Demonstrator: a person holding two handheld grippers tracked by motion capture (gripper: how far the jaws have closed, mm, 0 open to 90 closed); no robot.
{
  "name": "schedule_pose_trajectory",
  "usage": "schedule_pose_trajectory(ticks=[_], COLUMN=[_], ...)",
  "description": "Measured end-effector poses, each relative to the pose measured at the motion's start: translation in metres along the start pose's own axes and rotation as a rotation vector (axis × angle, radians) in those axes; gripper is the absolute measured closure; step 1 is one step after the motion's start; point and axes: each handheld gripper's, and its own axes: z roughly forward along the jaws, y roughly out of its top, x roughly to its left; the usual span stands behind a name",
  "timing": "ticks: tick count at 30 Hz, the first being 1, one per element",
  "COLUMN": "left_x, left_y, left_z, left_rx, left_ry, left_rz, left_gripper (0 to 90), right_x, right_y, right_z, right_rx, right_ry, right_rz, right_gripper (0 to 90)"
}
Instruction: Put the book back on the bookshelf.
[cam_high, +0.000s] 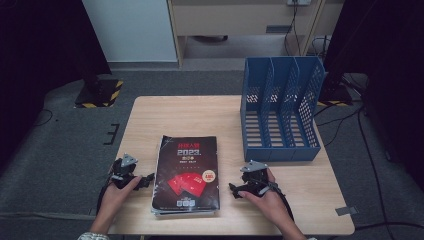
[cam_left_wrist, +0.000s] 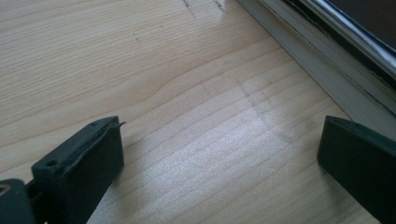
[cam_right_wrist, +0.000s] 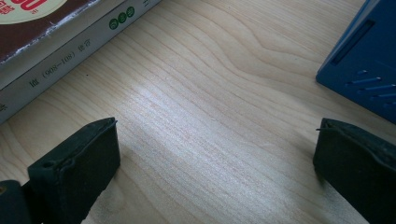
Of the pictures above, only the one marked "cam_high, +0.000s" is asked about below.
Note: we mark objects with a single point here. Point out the black stand base striped edge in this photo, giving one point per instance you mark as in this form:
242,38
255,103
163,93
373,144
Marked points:
333,96
100,93

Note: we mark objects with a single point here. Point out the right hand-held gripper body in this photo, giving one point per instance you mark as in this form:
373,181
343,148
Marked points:
255,180

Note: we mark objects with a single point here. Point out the person's left hand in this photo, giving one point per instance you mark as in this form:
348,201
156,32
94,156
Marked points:
113,203

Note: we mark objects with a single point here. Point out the black and red magazine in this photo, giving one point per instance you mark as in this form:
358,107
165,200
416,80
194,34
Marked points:
186,160

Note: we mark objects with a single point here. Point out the beige wooden desk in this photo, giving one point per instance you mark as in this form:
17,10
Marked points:
233,20

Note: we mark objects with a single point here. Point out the grey tape strip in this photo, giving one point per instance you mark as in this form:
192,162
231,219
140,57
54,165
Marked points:
346,210
93,211

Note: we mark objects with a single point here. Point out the person's right hand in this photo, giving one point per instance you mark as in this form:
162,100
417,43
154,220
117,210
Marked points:
273,206

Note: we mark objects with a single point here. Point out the dark curtain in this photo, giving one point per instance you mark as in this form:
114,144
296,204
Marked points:
393,66
40,50

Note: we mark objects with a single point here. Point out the blue file rack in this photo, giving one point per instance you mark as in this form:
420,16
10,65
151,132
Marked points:
280,155

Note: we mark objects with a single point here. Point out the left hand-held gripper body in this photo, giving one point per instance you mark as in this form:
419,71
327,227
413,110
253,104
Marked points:
123,175

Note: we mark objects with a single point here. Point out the white board panel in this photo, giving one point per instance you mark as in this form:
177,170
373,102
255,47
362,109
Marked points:
133,30

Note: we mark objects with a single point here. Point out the white power strip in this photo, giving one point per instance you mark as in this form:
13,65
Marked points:
298,2

